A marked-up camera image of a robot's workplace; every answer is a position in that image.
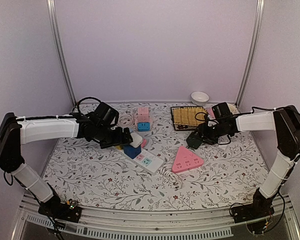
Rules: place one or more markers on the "woven bamboo tray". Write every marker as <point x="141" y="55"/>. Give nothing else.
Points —
<point x="189" y="115"/>

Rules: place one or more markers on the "right aluminium frame post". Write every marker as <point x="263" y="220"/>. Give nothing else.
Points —
<point x="252" y="50"/>

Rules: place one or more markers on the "dark green cube adapter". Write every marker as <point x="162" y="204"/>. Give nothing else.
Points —
<point x="194" y="141"/>

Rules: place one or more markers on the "aluminium frame post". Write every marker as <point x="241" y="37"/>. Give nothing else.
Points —
<point x="51" y="7"/>
<point x="252" y="50"/>

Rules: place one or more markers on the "small pink adapter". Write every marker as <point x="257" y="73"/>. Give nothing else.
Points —
<point x="144" y="143"/>

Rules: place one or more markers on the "pink cube socket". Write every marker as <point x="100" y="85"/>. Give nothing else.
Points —
<point x="143" y="115"/>

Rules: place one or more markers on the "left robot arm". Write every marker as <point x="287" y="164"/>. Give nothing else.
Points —
<point x="99" y="126"/>

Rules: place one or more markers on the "pink triangular power strip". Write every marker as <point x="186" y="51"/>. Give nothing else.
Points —
<point x="186" y="160"/>

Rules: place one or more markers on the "blue cube socket adapter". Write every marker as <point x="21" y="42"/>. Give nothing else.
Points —
<point x="132" y="152"/>

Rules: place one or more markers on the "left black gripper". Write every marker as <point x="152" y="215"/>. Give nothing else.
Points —
<point x="119" y="140"/>

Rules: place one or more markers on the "left aluminium frame post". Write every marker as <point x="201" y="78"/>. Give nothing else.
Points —
<point x="51" y="7"/>

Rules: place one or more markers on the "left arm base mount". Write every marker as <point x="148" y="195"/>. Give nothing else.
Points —
<point x="55" y="209"/>

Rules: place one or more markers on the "white cube plug adapter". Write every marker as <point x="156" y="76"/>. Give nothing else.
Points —
<point x="137" y="140"/>

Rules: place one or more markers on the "light blue cube socket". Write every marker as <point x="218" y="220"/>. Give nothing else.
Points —
<point x="143" y="126"/>

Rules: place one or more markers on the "pink saucer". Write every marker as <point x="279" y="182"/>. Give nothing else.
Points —
<point x="210" y="111"/>

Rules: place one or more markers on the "white multicolour power strip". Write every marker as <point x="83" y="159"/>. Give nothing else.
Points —
<point x="145" y="160"/>

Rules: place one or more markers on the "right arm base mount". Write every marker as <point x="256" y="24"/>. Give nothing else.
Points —
<point x="260" y="219"/>

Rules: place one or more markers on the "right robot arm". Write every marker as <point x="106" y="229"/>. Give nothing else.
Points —
<point x="284" y="121"/>

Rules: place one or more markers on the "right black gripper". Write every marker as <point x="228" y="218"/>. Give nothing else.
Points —
<point x="202" y="128"/>

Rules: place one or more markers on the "cream mug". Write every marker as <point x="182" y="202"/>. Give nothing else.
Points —
<point x="233" y="109"/>

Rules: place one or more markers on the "white bowl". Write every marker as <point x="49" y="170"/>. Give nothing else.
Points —
<point x="199" y="98"/>

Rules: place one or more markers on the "small white charger plug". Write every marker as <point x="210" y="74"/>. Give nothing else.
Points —
<point x="223" y="147"/>

